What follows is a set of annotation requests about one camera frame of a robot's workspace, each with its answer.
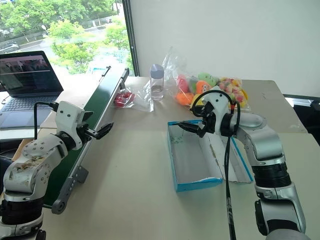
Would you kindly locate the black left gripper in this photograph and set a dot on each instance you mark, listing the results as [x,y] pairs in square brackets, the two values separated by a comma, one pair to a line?
[83,133]

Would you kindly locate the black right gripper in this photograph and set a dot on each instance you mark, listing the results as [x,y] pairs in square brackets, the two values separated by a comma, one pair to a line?
[209,120]

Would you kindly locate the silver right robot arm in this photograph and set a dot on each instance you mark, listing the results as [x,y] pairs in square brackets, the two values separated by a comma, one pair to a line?
[262,140]

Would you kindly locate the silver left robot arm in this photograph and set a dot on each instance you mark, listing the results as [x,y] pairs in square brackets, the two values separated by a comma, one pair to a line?
[27,160]

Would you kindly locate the green conveyor belt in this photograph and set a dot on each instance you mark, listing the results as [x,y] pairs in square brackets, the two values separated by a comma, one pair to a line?
[100,100]

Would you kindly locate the blue cardboard box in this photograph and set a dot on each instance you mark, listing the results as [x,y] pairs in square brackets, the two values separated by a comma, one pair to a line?
[190,160]

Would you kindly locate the red item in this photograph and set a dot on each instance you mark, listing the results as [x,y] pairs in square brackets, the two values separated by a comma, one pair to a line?
[123,99]

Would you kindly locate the yellow plush toy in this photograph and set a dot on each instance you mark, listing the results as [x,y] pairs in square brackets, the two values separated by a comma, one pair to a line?
[196,98]

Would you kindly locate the orange round plush toy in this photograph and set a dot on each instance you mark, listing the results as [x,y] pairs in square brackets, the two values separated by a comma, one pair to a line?
[184,98]

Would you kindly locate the orange plush toy with face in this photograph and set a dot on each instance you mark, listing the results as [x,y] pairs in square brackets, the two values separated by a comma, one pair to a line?
[203,87]

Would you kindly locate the pink plush toy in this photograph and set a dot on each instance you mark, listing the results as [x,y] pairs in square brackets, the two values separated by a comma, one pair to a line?
[182,83]

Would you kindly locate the light green plush toy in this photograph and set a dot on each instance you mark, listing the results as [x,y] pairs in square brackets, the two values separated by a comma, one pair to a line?
[207,78]

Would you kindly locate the small clear plastic bag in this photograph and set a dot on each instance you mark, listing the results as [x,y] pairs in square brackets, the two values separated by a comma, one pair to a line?
[142,96]

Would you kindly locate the pastel multicoloured plush toy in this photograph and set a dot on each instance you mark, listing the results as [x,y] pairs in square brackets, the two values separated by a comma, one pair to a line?
[231,87]

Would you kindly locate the clear jar with lavender lid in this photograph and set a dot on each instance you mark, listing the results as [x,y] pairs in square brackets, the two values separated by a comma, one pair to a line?
[157,85]

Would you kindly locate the large clear plastic bag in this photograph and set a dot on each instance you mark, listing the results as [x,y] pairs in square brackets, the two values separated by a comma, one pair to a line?
[175,65]

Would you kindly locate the brown cardboard piece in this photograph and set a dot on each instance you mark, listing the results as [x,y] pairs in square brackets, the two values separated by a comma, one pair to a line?
[20,150]

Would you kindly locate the open laptop computer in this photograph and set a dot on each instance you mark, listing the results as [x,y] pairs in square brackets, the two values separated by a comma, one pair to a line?
[27,75]

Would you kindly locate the black furniture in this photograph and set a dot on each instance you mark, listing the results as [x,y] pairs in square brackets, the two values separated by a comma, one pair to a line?
[306,117]

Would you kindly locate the dark parked car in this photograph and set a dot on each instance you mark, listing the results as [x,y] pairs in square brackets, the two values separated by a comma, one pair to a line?
[8,46]

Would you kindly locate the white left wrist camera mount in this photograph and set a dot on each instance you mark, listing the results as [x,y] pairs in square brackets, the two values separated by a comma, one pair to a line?
[66,117]

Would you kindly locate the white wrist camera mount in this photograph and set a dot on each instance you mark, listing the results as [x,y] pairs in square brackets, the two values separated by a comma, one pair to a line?
[66,117]
[220,103]

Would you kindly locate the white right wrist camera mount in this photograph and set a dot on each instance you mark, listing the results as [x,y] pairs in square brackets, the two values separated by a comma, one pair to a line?
[220,103]

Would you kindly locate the black window frame post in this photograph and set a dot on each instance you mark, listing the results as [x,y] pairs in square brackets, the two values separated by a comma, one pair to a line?
[131,37]

